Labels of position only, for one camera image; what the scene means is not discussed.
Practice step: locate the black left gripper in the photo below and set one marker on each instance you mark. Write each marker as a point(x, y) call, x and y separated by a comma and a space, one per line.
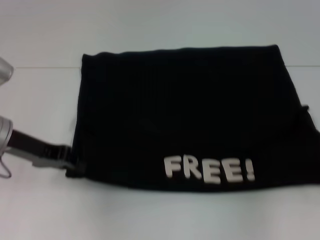
point(42, 155)

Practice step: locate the black t-shirt with white print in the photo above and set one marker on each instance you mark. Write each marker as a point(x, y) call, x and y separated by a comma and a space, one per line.
point(175, 112)

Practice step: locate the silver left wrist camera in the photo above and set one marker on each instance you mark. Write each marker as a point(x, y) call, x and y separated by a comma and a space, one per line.
point(5, 71)

